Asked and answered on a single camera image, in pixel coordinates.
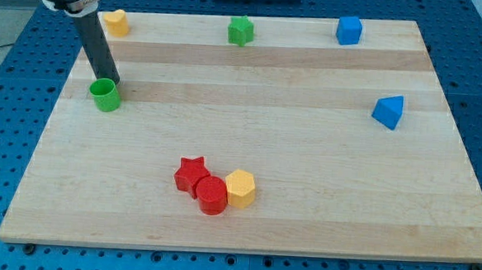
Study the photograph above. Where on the green cylinder block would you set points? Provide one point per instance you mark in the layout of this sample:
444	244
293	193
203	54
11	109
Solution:
105	94

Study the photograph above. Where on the blue triangular prism block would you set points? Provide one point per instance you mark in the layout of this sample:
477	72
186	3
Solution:
388	111

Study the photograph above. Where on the red cylinder block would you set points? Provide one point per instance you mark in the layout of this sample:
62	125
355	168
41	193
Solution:
211	195

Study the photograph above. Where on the yellow hexagon block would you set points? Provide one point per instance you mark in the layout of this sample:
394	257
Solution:
241	188

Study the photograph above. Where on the green star block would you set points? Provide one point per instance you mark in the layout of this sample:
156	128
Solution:
240	31

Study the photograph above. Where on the blue cube block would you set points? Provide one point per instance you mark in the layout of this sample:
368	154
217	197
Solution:
349	30

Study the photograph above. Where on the light wooden board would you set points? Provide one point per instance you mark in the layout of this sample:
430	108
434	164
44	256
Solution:
293	108

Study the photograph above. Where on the red star block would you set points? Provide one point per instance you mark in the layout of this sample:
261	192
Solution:
189	174

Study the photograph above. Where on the yellow heart block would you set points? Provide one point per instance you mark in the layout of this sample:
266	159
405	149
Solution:
116	23

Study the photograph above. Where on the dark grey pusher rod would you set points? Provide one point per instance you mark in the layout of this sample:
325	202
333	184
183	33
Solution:
96	47

